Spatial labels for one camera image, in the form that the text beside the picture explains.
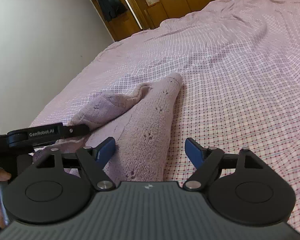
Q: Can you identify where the lilac cable knit sweater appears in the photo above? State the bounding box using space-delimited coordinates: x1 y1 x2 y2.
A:
31 72 183 183

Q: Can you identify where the pink checked bedspread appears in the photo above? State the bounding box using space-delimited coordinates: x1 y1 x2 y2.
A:
30 0 300 233

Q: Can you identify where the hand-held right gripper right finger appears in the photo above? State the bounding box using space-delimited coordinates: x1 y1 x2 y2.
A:
182 137 264 192

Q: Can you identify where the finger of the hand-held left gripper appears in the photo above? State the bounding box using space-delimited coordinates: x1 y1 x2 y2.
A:
7 123 90 153

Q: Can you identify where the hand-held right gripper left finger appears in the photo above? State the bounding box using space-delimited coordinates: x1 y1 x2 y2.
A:
36 137 116 192

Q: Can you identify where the dark hanging jacket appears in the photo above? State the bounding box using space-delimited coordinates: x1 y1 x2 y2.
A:
89 0 128 22

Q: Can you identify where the wooden shelf unit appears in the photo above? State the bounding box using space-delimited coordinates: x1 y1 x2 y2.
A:
128 0 170 30

